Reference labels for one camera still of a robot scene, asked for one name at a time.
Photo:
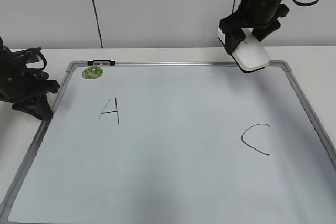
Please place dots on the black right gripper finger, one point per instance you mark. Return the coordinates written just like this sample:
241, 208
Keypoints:
233, 38
261, 33

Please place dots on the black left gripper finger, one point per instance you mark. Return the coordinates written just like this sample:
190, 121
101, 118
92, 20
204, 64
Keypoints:
37, 107
49, 86

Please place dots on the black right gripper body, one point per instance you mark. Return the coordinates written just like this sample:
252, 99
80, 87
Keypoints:
251, 14

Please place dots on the white magnetic whiteboard grey frame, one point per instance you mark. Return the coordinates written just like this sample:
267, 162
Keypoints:
177, 143

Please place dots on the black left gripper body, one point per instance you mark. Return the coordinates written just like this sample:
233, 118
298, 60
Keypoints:
20, 71

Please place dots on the black grey marker clip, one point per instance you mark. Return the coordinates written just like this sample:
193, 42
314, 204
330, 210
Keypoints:
101, 63

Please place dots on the green round magnet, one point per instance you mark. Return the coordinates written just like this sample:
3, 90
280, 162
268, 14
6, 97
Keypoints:
91, 73

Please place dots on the white rectangular board eraser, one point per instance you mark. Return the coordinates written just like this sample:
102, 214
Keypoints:
250, 55

